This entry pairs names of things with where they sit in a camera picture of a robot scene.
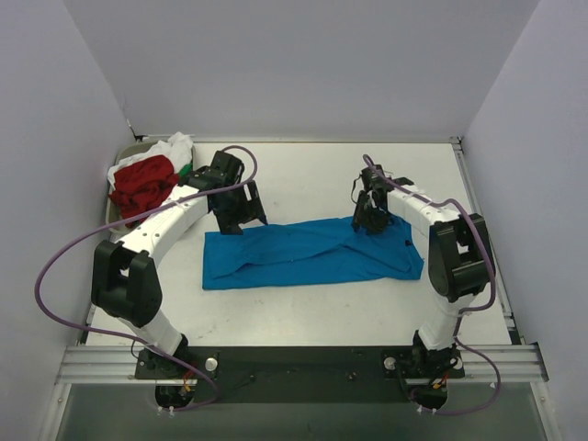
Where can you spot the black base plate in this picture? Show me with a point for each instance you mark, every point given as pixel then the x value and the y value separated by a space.
pixel 298 374

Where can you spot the white t shirt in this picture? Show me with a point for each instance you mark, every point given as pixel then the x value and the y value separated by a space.
pixel 178 149

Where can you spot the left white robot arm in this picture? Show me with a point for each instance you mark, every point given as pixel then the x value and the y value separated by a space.
pixel 125 282

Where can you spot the red t shirt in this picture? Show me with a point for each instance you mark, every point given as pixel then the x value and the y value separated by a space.
pixel 143 186

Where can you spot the green t shirt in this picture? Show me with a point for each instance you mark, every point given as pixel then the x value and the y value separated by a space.
pixel 185 170

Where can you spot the aluminium front rail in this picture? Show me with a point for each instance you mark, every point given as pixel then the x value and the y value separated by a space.
pixel 114 365

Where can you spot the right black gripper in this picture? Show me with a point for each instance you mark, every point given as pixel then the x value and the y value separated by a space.
pixel 370 214

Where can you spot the blue t shirt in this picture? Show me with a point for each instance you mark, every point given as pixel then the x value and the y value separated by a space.
pixel 314 252

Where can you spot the grey plastic bin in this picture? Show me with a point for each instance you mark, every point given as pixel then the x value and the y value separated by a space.
pixel 112 213

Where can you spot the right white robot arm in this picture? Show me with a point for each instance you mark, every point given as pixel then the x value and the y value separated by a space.
pixel 459 257

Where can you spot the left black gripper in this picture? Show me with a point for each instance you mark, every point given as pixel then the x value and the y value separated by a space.
pixel 240 209

